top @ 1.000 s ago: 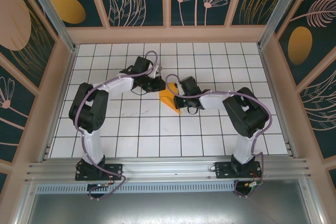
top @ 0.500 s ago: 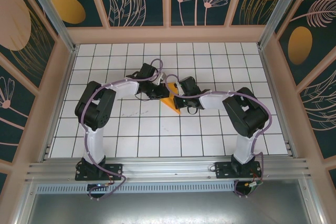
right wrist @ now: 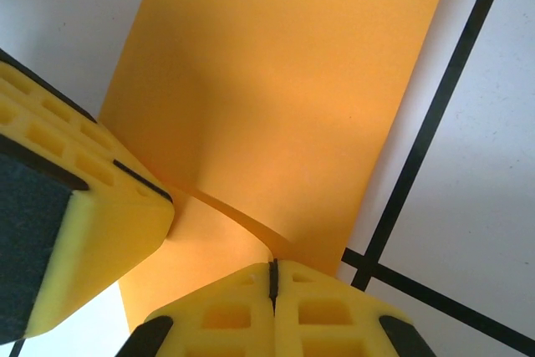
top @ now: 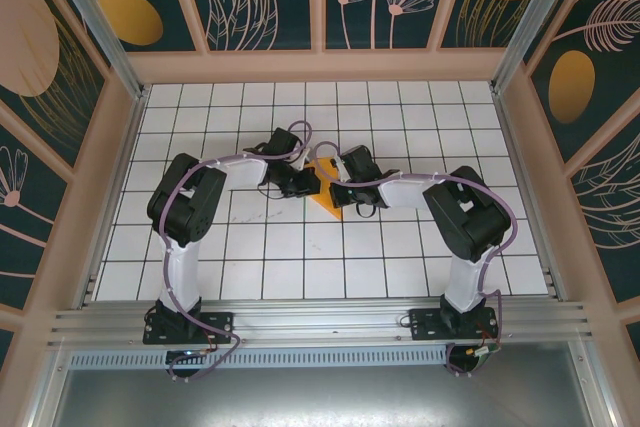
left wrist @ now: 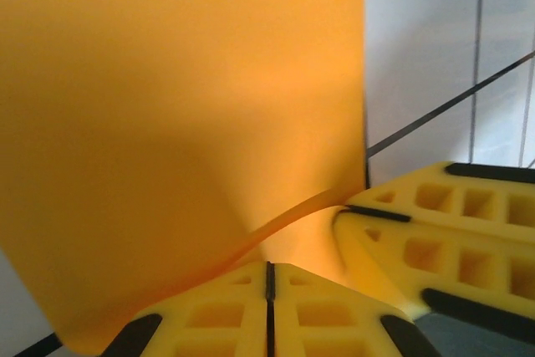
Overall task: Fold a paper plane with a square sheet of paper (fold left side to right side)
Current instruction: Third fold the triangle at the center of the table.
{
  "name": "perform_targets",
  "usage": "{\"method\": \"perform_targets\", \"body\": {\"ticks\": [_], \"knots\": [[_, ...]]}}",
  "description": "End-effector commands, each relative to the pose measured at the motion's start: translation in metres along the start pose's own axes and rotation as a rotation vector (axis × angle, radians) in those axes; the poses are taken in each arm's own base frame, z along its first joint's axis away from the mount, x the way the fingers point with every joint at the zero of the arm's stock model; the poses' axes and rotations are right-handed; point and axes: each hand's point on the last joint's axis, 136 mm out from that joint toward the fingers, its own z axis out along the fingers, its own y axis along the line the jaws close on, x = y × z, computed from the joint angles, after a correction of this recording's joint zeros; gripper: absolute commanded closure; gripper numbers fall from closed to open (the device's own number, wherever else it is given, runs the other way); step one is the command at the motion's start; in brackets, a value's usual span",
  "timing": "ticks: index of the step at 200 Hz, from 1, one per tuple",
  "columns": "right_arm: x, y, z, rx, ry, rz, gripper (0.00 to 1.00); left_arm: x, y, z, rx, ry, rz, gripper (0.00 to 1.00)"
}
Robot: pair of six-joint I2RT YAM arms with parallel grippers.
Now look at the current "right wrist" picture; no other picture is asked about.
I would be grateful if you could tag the orange paper sheet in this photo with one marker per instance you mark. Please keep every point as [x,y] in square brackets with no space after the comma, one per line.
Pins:
[271,102]

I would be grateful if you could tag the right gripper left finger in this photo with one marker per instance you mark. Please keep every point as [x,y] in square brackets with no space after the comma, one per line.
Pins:
[217,323]

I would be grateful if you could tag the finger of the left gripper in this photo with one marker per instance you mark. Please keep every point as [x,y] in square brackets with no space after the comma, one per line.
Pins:
[104,240]
[58,100]

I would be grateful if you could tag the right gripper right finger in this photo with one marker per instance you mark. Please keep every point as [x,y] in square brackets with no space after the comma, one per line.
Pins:
[334,323]

